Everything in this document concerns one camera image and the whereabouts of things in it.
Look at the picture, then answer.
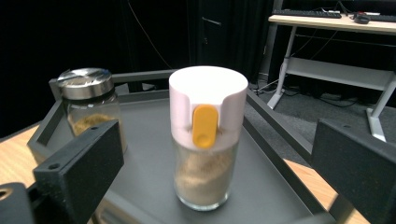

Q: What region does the thin black hanging cable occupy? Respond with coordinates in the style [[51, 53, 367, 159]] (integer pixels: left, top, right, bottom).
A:
[[126, 0, 173, 70]]

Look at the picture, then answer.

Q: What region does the glass jar with metal lid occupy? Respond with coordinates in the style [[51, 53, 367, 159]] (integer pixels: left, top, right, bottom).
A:
[[56, 67, 128, 156]]

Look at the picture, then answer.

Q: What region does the grey metal frame desk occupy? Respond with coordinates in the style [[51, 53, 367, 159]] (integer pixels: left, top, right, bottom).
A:
[[266, 13, 396, 143]]

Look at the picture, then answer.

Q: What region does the black computer mouse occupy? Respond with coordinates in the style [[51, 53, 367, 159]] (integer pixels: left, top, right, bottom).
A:
[[354, 13, 372, 25]]

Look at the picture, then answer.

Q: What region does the glass jar with white lid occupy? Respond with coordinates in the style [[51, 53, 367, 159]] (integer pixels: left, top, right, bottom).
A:
[[168, 65, 249, 212]]

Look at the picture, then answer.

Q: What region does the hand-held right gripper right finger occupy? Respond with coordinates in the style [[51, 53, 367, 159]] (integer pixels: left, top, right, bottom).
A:
[[311, 119, 396, 224]]

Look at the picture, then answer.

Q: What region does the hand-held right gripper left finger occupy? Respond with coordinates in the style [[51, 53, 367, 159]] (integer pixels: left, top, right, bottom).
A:
[[32, 119, 125, 224]]

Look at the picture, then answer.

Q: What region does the black keyboard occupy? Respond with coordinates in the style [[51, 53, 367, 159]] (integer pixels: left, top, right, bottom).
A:
[[272, 8, 343, 20], [369, 13, 396, 23]]

